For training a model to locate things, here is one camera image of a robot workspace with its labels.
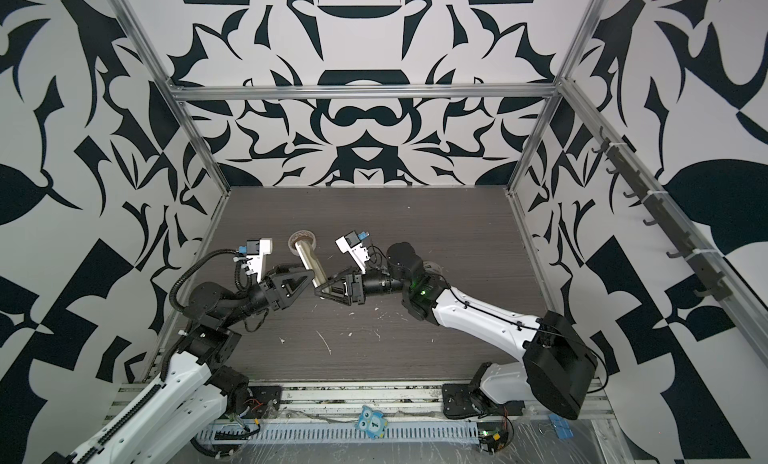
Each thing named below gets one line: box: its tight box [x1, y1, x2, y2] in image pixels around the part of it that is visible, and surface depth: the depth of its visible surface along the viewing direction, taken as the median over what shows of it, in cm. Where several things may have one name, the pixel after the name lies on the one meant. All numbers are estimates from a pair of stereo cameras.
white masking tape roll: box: [288, 230, 317, 255], surface depth 107 cm
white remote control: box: [294, 240, 329, 288], surface depth 63 cm
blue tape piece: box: [548, 413, 574, 439], surface depth 71 cm
